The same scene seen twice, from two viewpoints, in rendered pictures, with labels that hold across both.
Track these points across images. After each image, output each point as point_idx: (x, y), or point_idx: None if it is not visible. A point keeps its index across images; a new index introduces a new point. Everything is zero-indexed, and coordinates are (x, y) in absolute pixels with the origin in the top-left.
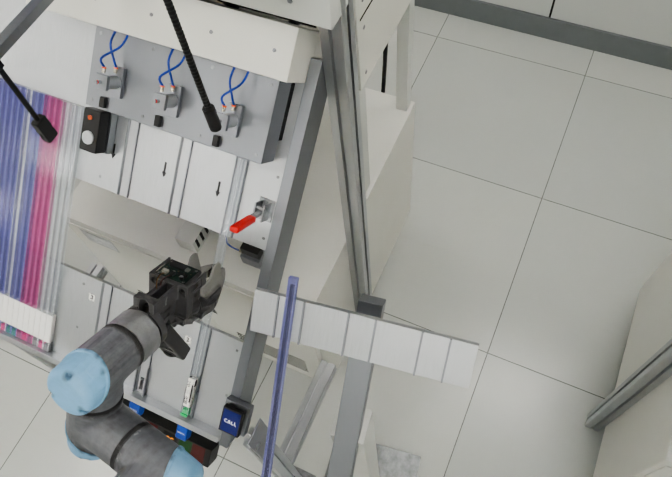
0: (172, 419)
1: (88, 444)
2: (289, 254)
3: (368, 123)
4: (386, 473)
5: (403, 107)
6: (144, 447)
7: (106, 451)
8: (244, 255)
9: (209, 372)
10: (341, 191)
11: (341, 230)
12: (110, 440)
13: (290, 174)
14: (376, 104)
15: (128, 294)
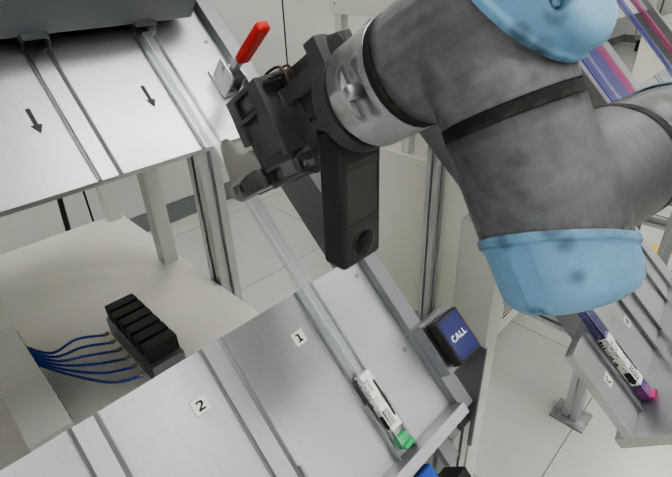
0: (410, 471)
1: (638, 165)
2: (192, 334)
3: (101, 240)
4: None
5: (117, 214)
6: (635, 96)
7: (655, 133)
8: (157, 362)
9: (362, 347)
10: (203, 174)
11: (204, 284)
12: (630, 116)
13: (220, 22)
14: (88, 231)
15: (143, 387)
